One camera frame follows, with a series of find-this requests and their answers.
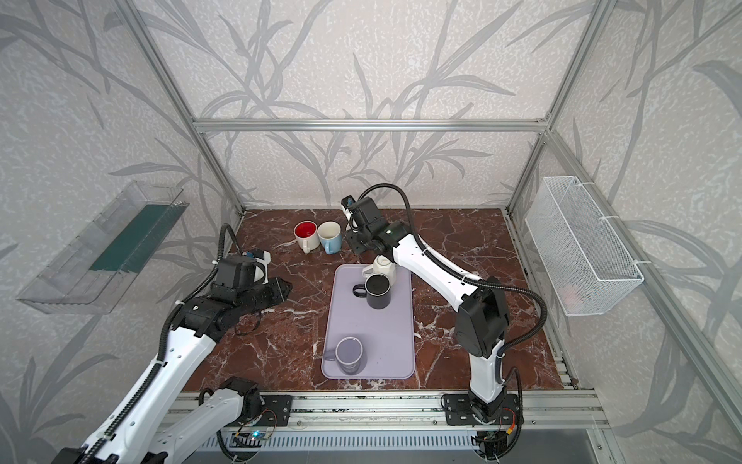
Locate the green circuit board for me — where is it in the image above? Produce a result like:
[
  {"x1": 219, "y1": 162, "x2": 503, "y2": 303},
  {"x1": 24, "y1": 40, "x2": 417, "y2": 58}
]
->
[{"x1": 232, "y1": 430, "x2": 272, "y2": 448}]

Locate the lavender purple mug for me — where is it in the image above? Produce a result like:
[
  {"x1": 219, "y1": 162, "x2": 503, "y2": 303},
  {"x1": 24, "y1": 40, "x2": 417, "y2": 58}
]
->
[{"x1": 322, "y1": 336, "x2": 365, "y2": 376}]

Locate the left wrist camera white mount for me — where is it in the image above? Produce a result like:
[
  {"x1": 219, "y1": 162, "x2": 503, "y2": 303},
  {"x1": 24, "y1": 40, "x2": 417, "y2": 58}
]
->
[{"x1": 243, "y1": 249, "x2": 272, "y2": 283}]

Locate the green pad in bin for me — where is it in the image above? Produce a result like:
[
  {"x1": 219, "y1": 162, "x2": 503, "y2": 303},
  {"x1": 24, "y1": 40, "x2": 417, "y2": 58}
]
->
[{"x1": 89, "y1": 203, "x2": 189, "y2": 274}]

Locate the black mug white rim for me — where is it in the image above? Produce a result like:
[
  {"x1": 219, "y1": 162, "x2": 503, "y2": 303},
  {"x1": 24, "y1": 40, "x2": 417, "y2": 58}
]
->
[{"x1": 353, "y1": 274, "x2": 391, "y2": 309}]

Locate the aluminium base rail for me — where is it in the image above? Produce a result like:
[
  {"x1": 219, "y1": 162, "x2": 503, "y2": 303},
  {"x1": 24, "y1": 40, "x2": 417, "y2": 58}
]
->
[{"x1": 124, "y1": 391, "x2": 610, "y2": 433}]

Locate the lavender rectangular tray mat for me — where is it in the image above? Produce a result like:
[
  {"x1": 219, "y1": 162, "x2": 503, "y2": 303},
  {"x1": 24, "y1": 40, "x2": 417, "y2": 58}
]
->
[{"x1": 321, "y1": 264, "x2": 415, "y2": 379}]

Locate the clear plastic wall bin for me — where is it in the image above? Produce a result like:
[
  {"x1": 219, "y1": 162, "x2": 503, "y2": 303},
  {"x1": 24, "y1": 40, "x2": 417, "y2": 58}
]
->
[{"x1": 17, "y1": 181, "x2": 189, "y2": 315}]

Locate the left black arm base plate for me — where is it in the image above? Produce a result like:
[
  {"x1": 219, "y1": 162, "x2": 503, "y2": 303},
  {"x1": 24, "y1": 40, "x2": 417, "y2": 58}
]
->
[{"x1": 252, "y1": 394, "x2": 294, "y2": 428}]

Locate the white wire mesh basket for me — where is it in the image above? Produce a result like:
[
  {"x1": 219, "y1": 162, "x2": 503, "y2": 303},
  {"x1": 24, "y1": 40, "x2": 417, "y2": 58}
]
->
[{"x1": 526, "y1": 176, "x2": 645, "y2": 317}]

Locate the white octagonal mug upside down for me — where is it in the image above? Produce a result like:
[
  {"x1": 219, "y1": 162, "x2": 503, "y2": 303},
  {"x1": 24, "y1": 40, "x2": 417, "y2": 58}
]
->
[{"x1": 362, "y1": 255, "x2": 396, "y2": 286}]

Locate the white mug red interior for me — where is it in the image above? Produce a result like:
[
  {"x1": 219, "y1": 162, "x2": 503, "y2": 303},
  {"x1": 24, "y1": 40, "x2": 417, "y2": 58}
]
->
[{"x1": 294, "y1": 220, "x2": 321, "y2": 254}]

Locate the light blue mug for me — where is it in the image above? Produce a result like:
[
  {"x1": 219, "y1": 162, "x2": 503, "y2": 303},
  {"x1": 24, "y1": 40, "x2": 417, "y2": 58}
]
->
[{"x1": 317, "y1": 222, "x2": 343, "y2": 255}]

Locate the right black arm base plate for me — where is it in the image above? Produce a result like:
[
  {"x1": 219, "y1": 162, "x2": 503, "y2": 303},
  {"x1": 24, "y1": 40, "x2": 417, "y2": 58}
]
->
[{"x1": 441, "y1": 392, "x2": 524, "y2": 426}]

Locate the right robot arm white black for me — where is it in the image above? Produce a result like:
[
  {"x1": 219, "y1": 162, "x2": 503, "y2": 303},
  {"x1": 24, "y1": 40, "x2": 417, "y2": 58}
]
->
[{"x1": 341, "y1": 183, "x2": 548, "y2": 425}]

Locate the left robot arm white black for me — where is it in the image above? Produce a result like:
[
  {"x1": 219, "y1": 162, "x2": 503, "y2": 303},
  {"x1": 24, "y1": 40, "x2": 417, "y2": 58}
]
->
[{"x1": 54, "y1": 224, "x2": 293, "y2": 463}]

